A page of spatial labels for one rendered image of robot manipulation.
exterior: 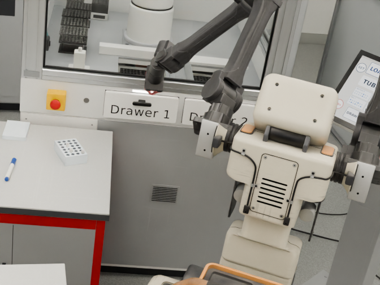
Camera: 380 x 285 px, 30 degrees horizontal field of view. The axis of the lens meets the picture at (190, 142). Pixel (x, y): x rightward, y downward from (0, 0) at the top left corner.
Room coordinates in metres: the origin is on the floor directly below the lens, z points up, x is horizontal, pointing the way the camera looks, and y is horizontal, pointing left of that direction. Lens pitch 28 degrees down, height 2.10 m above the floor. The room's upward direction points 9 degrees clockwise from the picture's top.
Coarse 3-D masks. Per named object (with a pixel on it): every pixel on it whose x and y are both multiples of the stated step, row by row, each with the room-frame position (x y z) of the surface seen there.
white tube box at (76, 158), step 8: (56, 144) 2.26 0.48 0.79; (64, 144) 2.28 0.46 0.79; (72, 144) 2.28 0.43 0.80; (56, 152) 2.26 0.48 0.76; (64, 152) 2.22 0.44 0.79; (72, 152) 2.22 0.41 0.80; (80, 152) 2.23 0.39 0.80; (64, 160) 2.18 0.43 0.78; (72, 160) 2.19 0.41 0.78; (80, 160) 2.21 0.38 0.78
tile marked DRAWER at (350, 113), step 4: (348, 108) 2.52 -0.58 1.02; (352, 108) 2.51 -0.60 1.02; (344, 112) 2.51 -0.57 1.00; (348, 112) 2.51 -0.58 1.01; (352, 112) 2.50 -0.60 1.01; (356, 112) 2.49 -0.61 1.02; (344, 116) 2.50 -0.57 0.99; (348, 116) 2.49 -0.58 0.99; (352, 116) 2.49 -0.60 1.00; (356, 116) 2.48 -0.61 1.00; (352, 120) 2.47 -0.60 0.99; (356, 120) 2.47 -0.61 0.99
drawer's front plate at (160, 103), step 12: (108, 96) 2.50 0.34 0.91; (120, 96) 2.51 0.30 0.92; (132, 96) 2.51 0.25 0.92; (144, 96) 2.52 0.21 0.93; (156, 96) 2.53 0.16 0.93; (168, 96) 2.55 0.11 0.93; (108, 108) 2.50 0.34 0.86; (120, 108) 2.51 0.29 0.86; (132, 108) 2.51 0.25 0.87; (144, 108) 2.52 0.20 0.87; (156, 108) 2.53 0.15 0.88; (168, 108) 2.53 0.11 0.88; (144, 120) 2.52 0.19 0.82; (156, 120) 2.53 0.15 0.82; (168, 120) 2.54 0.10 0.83
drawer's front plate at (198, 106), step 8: (184, 104) 2.55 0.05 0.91; (192, 104) 2.55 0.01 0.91; (200, 104) 2.55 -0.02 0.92; (208, 104) 2.56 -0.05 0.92; (248, 104) 2.60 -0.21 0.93; (184, 112) 2.54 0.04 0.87; (192, 112) 2.55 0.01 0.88; (200, 112) 2.55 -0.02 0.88; (240, 112) 2.58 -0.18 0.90; (248, 112) 2.58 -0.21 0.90; (184, 120) 2.55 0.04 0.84; (240, 120) 2.58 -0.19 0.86; (248, 120) 2.58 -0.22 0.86
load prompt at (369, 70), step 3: (372, 63) 2.63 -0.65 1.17; (375, 63) 2.62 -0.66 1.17; (369, 66) 2.62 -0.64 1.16; (372, 66) 2.62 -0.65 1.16; (375, 66) 2.62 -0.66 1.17; (378, 66) 2.61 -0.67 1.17; (369, 69) 2.61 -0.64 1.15; (372, 69) 2.61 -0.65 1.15; (375, 69) 2.61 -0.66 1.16; (378, 69) 2.60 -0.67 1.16; (366, 72) 2.61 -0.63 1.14; (369, 72) 2.60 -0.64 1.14; (372, 72) 2.60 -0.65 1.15; (375, 72) 2.59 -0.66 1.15; (378, 72) 2.59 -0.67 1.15; (372, 75) 2.59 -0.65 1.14; (375, 75) 2.59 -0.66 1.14; (378, 75) 2.58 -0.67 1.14
